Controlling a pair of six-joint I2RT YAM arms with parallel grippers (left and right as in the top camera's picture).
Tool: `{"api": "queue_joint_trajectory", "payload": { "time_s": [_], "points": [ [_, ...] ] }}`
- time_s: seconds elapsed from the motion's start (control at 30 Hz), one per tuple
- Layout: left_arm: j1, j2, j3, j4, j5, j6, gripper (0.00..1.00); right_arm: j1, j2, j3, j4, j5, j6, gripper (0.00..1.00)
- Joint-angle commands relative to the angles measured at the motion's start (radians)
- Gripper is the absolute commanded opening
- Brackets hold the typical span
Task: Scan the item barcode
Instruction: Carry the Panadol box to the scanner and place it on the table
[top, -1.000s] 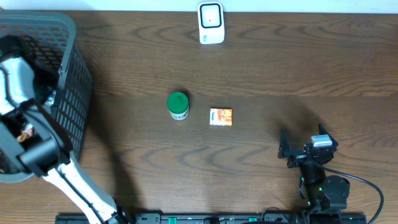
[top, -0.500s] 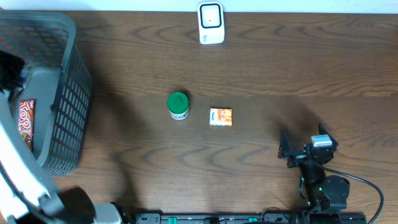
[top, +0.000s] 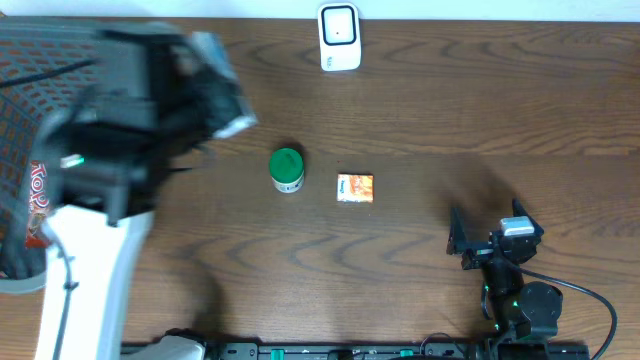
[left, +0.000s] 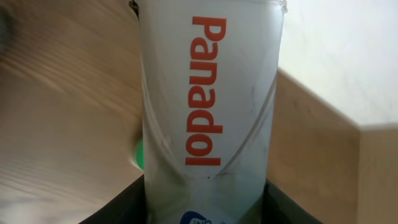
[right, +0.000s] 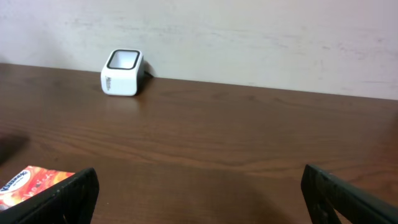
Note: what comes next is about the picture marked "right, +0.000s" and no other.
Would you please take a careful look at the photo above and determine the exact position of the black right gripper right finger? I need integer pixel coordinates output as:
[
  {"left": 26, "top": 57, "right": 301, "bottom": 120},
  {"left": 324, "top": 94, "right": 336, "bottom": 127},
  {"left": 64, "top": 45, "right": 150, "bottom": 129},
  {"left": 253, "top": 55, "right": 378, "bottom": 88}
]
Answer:
[{"left": 301, "top": 164, "right": 397, "bottom": 224}]

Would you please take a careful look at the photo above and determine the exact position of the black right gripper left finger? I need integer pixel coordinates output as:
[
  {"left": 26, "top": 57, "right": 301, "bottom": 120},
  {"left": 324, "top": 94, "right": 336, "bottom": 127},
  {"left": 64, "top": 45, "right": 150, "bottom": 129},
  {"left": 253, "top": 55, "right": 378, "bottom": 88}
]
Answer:
[{"left": 1, "top": 168, "right": 100, "bottom": 224}]

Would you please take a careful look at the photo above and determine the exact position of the orange Kleenex tissue pack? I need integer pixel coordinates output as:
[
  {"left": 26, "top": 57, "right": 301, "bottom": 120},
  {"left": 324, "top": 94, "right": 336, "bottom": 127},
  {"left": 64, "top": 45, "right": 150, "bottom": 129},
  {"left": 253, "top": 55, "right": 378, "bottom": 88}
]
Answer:
[{"left": 1, "top": 166, "right": 75, "bottom": 211}]

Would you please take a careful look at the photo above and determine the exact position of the white barcode scanner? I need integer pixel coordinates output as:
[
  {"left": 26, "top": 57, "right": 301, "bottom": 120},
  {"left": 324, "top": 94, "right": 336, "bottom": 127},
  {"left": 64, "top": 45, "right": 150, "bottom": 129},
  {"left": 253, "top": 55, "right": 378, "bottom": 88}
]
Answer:
[{"left": 100, "top": 49, "right": 144, "bottom": 96}]

